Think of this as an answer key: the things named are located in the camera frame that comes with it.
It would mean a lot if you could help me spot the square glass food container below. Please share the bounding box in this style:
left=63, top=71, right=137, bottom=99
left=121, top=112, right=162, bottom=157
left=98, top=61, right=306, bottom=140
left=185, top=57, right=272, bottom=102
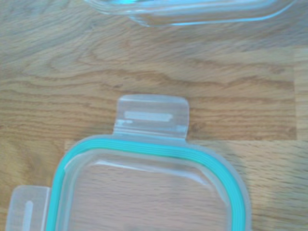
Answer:
left=83, top=0, right=299, bottom=27

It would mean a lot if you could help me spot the clear lid with teal seal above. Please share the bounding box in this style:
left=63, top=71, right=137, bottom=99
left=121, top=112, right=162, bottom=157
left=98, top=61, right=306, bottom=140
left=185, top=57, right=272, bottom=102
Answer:
left=6, top=94, right=252, bottom=231

